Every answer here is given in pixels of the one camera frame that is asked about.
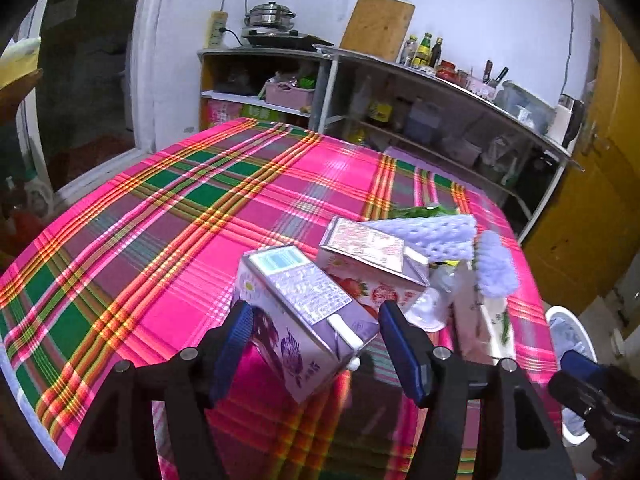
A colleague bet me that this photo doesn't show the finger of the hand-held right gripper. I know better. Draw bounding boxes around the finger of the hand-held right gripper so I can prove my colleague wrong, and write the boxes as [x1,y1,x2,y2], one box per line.
[547,372,601,418]
[561,351,605,387]

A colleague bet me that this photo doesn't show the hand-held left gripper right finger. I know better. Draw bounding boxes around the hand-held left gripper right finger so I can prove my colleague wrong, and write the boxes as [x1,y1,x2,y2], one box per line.
[377,300,576,480]

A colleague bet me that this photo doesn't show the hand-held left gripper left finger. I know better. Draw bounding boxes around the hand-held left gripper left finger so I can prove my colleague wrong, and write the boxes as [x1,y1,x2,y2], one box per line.
[60,300,256,480]

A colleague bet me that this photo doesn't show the white round trash bin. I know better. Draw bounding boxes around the white round trash bin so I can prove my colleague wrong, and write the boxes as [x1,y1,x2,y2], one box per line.
[544,305,599,448]

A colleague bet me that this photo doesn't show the purple milk carton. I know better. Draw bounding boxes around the purple milk carton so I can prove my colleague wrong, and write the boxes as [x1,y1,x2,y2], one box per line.
[231,245,380,405]

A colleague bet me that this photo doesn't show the strawberry milk carton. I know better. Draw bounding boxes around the strawberry milk carton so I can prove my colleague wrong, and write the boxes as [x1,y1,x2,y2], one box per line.
[315,216,431,321]

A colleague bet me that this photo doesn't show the white plastic cup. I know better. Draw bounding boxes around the white plastic cup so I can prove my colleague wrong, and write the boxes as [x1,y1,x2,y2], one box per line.
[404,290,451,332]

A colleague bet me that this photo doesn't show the tan carton with plant print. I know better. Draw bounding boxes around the tan carton with plant print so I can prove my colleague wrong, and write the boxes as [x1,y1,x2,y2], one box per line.
[451,259,517,363]

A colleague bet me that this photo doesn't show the white foam fruit net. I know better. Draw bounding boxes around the white foam fruit net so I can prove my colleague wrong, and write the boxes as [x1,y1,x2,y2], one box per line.
[472,231,519,300]
[372,213,477,265]

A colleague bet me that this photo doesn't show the pink plaid tablecloth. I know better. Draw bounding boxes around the pink plaid tablecloth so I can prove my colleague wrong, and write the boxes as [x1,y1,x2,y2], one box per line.
[0,116,563,480]

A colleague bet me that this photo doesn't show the green snack wrapper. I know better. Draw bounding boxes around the green snack wrapper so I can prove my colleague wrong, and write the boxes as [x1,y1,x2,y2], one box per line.
[389,202,460,219]

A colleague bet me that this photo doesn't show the yellow wooden door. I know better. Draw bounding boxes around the yellow wooden door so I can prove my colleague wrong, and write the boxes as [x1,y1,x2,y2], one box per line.
[520,4,640,313]

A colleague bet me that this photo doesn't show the purple plastic jug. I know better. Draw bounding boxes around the purple plastic jug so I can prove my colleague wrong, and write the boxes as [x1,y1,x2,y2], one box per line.
[403,102,444,144]

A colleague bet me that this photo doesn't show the yellow label oil bottle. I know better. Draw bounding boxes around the yellow label oil bottle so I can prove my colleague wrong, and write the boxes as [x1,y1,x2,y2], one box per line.
[369,99,394,126]

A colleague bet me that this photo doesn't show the white electric kettle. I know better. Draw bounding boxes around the white electric kettle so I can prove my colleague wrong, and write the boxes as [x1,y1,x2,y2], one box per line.
[547,93,586,149]

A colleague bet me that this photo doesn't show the white detergent bottle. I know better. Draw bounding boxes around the white detergent bottle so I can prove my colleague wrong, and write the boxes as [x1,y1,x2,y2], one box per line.
[25,169,54,217]

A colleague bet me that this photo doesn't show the long white counter shelf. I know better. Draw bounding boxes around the long white counter shelf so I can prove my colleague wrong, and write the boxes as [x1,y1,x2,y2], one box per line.
[313,44,586,243]

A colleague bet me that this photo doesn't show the pink plastic basket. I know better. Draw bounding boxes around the pink plastic basket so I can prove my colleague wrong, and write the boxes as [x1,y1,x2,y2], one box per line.
[263,79,316,111]

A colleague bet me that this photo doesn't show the clear plastic container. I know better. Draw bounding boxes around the clear plastic container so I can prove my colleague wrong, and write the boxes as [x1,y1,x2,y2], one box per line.
[499,80,559,122]

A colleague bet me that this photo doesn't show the pink knife holder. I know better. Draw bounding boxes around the pink knife holder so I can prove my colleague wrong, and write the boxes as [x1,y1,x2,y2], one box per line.
[465,72,499,102]

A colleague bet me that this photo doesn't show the small white shelf unit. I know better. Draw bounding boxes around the small white shelf unit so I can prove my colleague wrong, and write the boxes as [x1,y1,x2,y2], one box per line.
[196,46,335,134]

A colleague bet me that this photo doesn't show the green cap sauce bottle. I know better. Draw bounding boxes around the green cap sauce bottle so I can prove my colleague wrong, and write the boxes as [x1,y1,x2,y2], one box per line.
[417,32,434,69]

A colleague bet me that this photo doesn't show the induction cooker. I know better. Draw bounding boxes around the induction cooker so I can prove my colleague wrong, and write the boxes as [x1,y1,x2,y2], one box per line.
[240,26,302,47]

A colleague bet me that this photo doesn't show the yellowed power strip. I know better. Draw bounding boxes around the yellowed power strip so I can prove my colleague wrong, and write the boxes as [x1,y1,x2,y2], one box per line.
[207,11,230,50]

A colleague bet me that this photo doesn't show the wooden cutting board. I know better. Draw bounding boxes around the wooden cutting board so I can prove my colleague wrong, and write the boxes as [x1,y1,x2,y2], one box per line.
[339,0,416,64]

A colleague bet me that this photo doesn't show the steel steamer pot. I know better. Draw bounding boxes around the steel steamer pot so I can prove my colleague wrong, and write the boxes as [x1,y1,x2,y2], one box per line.
[248,1,297,29]

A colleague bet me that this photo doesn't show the pale yellow box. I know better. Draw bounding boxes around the pale yellow box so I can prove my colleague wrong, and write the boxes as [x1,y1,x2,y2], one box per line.
[0,36,42,90]

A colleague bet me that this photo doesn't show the metal door handle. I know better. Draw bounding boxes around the metal door handle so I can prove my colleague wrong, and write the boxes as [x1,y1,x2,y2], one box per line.
[580,119,609,159]

